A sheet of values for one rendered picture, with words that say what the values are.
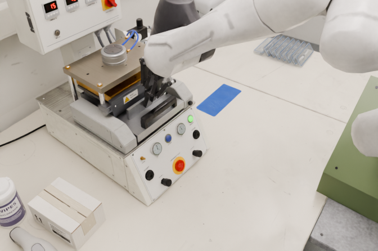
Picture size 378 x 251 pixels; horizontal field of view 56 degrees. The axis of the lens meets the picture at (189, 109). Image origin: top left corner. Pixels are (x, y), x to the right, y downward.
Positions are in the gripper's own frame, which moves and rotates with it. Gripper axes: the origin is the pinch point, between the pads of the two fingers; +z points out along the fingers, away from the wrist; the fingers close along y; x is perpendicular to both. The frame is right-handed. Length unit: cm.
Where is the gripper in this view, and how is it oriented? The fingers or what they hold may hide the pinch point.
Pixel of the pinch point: (149, 98)
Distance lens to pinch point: 112.0
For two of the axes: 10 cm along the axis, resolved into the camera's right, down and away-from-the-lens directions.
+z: -2.7, 6.0, 7.6
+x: 6.2, -4.9, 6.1
